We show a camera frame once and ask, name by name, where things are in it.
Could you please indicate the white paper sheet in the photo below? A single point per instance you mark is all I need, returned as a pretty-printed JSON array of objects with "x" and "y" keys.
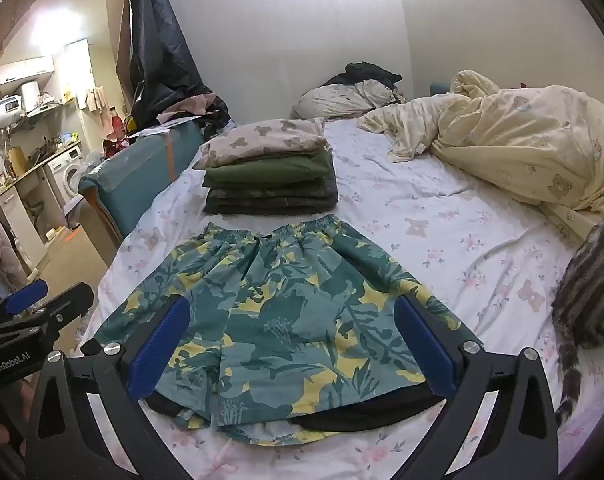
[{"x": 167, "y": 124}]

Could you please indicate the pink hanging towel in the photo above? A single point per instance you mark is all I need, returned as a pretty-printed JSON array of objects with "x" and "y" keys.
[{"x": 97, "y": 105}]

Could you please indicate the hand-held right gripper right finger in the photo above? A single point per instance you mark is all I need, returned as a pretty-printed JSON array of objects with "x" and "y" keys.
[{"x": 427, "y": 345}]

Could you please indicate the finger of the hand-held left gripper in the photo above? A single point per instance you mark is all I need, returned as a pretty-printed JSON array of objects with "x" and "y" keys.
[
  {"x": 69, "y": 302},
  {"x": 27, "y": 295}
]

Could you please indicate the green floral shorts pants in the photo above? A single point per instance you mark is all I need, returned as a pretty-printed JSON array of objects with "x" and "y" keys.
[{"x": 282, "y": 310}]

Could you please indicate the pink cloth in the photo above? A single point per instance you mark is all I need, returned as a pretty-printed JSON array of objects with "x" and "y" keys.
[{"x": 192, "y": 105}]

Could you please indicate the dark grey folded pants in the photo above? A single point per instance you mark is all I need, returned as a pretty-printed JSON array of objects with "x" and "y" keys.
[{"x": 272, "y": 191}]

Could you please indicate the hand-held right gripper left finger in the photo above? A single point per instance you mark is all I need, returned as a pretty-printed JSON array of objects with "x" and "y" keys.
[{"x": 159, "y": 345}]

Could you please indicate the grey white pillow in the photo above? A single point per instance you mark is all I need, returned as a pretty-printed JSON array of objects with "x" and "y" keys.
[{"x": 337, "y": 97}]

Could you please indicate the white floral bed sheet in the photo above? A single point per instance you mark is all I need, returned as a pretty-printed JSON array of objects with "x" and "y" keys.
[{"x": 482, "y": 260}]

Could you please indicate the white washing machine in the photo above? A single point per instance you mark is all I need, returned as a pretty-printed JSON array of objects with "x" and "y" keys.
[{"x": 67, "y": 170}]

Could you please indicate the grey tabby cat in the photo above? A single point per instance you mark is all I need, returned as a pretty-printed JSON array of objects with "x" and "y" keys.
[{"x": 589, "y": 300}]

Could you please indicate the teal headboard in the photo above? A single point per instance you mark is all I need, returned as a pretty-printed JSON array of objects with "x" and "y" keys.
[{"x": 439, "y": 87}]

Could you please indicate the olive green folded pants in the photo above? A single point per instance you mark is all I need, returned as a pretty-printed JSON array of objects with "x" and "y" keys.
[{"x": 272, "y": 170}]

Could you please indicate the black plastic sheet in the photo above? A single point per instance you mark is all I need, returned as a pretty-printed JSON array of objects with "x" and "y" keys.
[{"x": 159, "y": 50}]

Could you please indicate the yellow bear print duvet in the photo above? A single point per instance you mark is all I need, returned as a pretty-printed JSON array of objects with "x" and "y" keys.
[{"x": 522, "y": 135}]

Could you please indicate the white wall cabinet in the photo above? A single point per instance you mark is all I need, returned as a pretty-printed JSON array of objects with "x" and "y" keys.
[{"x": 24, "y": 70}]

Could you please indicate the white water heater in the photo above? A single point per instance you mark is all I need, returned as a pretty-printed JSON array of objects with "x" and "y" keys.
[{"x": 2, "y": 112}]

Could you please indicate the black clothes pile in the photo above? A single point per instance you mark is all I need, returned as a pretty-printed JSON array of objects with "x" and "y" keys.
[{"x": 364, "y": 72}]

